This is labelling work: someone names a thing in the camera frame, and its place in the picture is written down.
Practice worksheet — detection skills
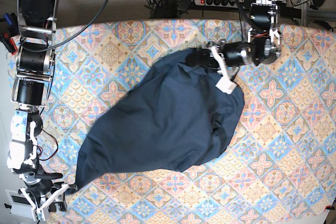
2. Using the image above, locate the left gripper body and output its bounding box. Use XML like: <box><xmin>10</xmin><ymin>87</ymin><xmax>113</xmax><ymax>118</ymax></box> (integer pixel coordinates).
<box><xmin>208</xmin><ymin>41</ymin><xmax>256</xmax><ymax>67</ymax></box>

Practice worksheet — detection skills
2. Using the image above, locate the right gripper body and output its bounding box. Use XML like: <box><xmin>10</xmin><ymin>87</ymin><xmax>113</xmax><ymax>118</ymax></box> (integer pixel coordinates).
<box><xmin>19</xmin><ymin>172</ymin><xmax>63</xmax><ymax>209</ymax></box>

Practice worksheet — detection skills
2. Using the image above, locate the dark blue t-shirt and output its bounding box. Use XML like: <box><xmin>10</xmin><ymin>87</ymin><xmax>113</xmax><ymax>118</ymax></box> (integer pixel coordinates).
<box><xmin>75</xmin><ymin>49</ymin><xmax>245</xmax><ymax>188</ymax></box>

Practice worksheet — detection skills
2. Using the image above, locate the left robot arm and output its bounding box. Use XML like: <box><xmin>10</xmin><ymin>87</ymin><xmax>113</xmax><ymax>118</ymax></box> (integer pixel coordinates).
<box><xmin>186</xmin><ymin>0</ymin><xmax>283</xmax><ymax>70</ymax></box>

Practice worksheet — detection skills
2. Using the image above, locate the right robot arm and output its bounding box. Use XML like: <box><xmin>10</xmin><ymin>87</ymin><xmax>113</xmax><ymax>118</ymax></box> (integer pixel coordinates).
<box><xmin>7</xmin><ymin>0</ymin><xmax>69</xmax><ymax>220</ymax></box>

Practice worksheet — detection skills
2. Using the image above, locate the white floor vent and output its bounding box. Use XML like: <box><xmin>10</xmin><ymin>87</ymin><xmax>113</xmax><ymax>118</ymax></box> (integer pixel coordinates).
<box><xmin>5</xmin><ymin>189</ymin><xmax>33</xmax><ymax>219</ymax></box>

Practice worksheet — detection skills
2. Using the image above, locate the white power strip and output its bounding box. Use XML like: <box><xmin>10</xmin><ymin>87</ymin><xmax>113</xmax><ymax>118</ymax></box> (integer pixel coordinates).
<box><xmin>194</xmin><ymin>0</ymin><xmax>236</xmax><ymax>8</ymax></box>

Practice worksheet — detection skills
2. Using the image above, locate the patterned tablecloth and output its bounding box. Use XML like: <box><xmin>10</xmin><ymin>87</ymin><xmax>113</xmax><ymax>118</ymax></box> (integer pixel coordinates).
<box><xmin>38</xmin><ymin>19</ymin><xmax>335</xmax><ymax>223</ymax></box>

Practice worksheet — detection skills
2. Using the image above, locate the red black clamp left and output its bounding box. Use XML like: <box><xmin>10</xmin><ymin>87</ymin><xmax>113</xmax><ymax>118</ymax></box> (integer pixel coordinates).
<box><xmin>1</xmin><ymin>33</ymin><xmax>18</xmax><ymax>55</ymax></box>

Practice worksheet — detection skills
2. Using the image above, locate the red clamp bottom right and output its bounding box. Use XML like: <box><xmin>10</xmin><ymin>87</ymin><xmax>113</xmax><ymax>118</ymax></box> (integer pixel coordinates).
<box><xmin>325</xmin><ymin>205</ymin><xmax>335</xmax><ymax>210</ymax></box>

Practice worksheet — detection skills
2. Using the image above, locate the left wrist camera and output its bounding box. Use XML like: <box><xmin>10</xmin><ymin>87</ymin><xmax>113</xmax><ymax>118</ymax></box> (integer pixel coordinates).
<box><xmin>215</xmin><ymin>76</ymin><xmax>237</xmax><ymax>94</ymax></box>

